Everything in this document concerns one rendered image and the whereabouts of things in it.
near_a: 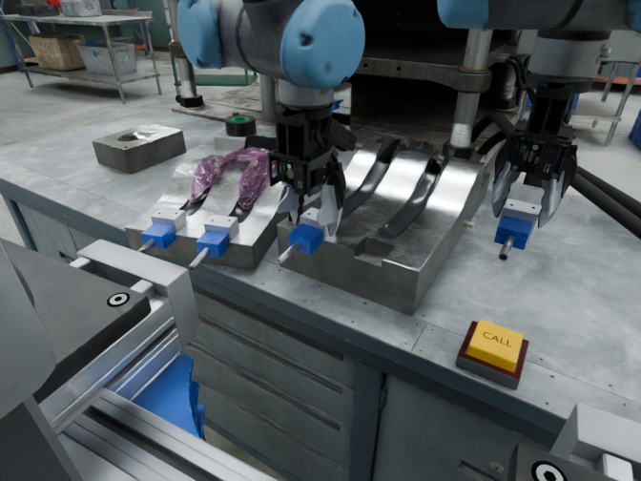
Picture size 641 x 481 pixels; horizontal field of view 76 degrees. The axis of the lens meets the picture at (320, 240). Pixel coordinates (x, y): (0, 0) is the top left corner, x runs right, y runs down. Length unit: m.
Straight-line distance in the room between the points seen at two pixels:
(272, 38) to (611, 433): 0.39
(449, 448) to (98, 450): 0.62
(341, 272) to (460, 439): 0.36
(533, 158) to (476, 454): 0.50
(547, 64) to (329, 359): 0.60
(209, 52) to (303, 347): 0.58
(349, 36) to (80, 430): 0.39
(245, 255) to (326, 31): 0.47
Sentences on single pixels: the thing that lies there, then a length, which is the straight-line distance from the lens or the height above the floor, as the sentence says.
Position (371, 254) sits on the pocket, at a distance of 0.69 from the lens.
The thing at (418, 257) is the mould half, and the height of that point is 0.89.
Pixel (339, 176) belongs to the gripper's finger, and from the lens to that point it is 0.62.
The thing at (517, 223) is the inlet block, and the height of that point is 0.94.
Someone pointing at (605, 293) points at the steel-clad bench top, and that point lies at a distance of 0.85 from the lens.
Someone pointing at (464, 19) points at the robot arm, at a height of 1.22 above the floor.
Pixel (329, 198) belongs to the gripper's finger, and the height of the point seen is 0.97.
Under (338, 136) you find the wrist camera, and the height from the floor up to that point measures 1.05.
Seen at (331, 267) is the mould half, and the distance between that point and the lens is 0.69.
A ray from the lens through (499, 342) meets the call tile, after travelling 0.62.
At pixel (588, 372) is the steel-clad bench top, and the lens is 0.69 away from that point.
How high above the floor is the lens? 1.25
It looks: 33 degrees down
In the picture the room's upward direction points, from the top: straight up
